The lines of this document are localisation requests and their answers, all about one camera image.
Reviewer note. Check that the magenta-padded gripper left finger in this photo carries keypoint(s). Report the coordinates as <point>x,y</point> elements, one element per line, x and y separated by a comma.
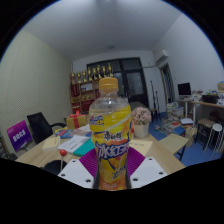
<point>76,171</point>

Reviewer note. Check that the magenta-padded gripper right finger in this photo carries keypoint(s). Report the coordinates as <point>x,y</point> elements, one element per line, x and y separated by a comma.
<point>146,170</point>

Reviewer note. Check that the yellow iced tea bottle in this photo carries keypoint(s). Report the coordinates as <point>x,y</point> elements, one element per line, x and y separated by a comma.
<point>110,133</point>

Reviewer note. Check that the red ball-tipped stirrer stick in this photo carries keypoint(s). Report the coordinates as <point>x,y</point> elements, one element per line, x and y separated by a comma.
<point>63,152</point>

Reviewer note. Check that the kraft paper envelope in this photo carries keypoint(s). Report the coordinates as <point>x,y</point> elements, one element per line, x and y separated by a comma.
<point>141,146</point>

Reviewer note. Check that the teal book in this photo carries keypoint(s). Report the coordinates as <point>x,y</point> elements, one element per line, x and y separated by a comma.
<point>85,148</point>

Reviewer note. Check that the white printed booklet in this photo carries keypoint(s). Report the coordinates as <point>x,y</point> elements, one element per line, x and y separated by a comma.
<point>71,144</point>

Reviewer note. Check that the pale yellow notepad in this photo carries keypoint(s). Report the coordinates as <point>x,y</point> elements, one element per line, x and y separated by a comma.
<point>50,143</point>

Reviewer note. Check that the light wooden side table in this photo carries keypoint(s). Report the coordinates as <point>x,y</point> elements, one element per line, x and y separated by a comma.
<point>173,142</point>

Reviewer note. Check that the colourful flat book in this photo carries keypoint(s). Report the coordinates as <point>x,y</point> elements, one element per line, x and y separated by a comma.
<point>68,132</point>

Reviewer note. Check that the pink flowers in white pot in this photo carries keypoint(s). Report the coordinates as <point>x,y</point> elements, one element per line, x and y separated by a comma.
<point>141,125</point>

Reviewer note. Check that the yellow gift box red ribbon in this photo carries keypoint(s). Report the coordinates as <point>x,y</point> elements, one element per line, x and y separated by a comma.
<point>76,121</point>

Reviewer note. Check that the black office chair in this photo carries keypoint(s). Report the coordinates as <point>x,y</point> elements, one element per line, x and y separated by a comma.
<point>38,126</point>

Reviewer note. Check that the pile of books on floor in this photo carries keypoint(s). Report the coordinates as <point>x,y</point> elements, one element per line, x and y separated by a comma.
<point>175,118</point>

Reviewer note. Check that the purple sign board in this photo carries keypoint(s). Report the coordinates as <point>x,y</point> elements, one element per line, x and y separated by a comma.
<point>19,135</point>

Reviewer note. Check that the black tripod stand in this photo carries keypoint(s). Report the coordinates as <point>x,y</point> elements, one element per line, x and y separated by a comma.
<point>154,100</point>

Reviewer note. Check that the brown wooden stool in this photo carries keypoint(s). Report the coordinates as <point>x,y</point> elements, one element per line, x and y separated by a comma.
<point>205,123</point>

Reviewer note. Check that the wooden shelf unit with trophies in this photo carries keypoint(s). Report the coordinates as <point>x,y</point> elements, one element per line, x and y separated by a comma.
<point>81,96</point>

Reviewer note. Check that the white round stool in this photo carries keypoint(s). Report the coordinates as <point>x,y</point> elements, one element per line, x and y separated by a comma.
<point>216,128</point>

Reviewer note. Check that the black glass double door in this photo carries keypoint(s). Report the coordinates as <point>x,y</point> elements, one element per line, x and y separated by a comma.
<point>135,83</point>

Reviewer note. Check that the black computer monitor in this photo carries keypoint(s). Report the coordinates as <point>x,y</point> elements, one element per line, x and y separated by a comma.
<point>184,89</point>

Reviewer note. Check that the wooden side desk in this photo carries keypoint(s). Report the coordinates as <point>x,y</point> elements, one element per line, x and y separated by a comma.
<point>213,106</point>

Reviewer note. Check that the black box on desk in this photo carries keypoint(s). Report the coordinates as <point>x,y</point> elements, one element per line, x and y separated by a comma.
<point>210,98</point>

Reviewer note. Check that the white wall air conditioner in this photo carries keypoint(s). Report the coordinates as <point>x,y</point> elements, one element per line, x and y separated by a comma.
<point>161,56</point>

